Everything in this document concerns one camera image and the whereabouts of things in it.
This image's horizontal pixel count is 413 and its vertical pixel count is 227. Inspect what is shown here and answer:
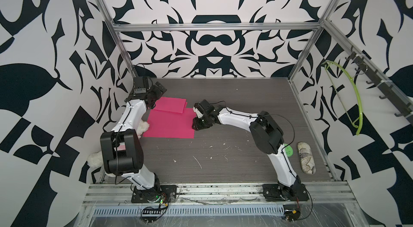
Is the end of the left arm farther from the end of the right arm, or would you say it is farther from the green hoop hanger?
the green hoop hanger

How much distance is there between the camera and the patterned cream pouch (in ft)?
2.65

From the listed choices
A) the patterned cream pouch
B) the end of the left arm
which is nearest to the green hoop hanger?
the patterned cream pouch

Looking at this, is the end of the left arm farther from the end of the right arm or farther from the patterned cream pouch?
the patterned cream pouch

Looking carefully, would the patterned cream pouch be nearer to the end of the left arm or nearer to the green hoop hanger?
the green hoop hanger
